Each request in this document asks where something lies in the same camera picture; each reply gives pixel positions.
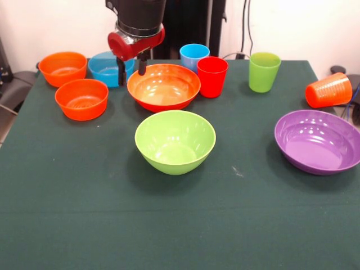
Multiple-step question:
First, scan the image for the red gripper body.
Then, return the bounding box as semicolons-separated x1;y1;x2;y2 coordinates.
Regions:
107;24;166;61

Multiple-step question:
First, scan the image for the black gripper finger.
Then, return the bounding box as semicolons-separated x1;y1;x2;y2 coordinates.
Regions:
137;51;148;76
116;58;127;87

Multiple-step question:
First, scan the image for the wide orange bowl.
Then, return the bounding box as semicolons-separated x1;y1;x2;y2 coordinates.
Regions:
127;63;202;113

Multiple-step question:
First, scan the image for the green bowl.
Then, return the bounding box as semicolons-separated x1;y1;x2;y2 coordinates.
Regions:
134;110;217;176

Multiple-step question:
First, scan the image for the blue bowl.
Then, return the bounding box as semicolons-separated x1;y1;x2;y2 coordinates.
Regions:
87;51;136;88

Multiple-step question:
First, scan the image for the blue cup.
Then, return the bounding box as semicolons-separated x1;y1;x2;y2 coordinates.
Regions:
179;43;211;74

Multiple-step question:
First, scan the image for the small orange bowl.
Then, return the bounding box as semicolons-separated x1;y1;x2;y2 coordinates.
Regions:
38;51;88;88
54;78;109;122

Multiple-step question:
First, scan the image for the red cup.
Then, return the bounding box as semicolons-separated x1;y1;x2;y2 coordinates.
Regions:
196;56;230;99

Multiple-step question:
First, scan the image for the grey chair base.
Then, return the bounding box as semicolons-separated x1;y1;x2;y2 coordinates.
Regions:
0;70;37;116

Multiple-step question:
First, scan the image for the dark equipment rack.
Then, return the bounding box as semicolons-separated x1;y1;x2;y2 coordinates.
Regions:
0;36;12;84

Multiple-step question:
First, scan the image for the green cup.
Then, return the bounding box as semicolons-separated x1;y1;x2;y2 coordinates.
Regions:
249;52;282;93

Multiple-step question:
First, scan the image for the dark green tablecloth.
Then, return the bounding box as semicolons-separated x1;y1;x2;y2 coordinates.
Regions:
0;58;360;270

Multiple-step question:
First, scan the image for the orange cup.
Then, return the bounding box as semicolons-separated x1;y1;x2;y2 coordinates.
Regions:
305;71;353;109

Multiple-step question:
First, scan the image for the purple bowl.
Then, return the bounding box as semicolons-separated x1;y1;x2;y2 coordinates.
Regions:
274;109;360;176

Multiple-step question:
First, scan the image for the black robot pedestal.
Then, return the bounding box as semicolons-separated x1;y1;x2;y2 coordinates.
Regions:
153;0;227;60

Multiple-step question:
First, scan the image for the black hanging cable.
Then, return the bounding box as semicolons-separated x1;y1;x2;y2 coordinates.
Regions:
241;0;255;60

